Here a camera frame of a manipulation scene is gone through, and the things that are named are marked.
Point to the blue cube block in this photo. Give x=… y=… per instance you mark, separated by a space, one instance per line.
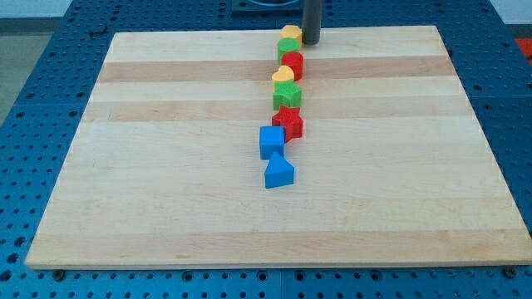
x=271 y=140

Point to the red star block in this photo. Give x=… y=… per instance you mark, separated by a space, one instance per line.
x=290 y=119

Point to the green star block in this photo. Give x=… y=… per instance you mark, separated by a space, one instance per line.
x=288 y=94

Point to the blue triangle block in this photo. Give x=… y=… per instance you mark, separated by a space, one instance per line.
x=279 y=172

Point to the yellow heart block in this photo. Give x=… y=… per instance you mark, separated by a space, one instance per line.
x=282 y=75

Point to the red cylinder block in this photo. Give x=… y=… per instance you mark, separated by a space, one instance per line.
x=295 y=61

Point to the green cylinder block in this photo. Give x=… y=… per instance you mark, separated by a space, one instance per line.
x=285 y=45

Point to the yellow hexagon block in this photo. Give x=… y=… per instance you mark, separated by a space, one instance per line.
x=292 y=31

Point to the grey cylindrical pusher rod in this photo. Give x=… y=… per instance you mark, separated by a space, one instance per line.
x=312 y=21

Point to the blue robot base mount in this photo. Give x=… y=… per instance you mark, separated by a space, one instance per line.
x=248 y=7

